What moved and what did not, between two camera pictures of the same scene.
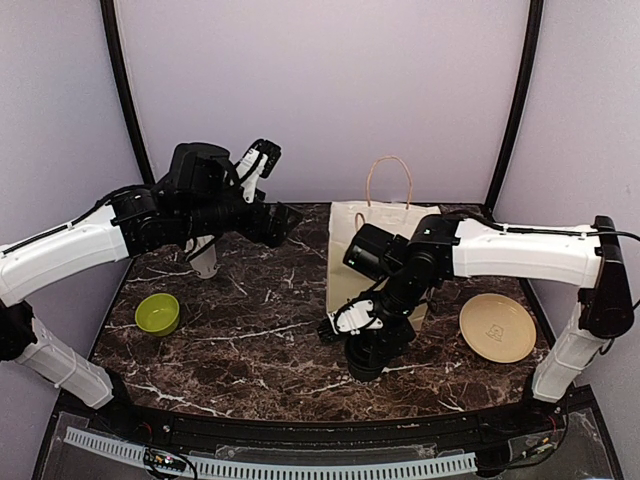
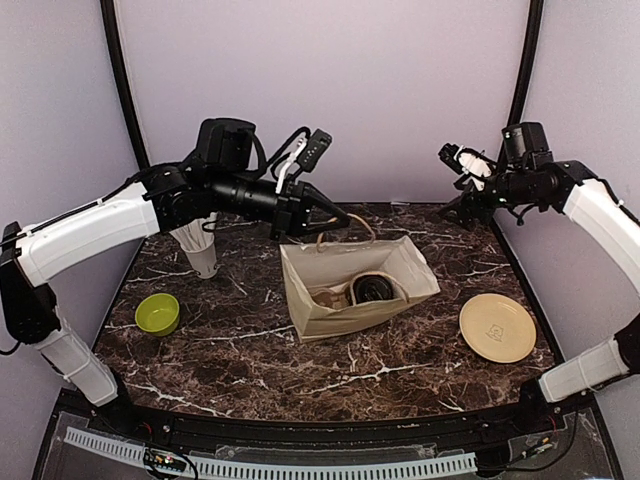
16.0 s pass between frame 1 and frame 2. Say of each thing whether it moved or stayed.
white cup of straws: stayed
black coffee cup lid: moved
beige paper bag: moved
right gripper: moved
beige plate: stayed
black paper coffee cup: moved
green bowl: stayed
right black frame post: stayed
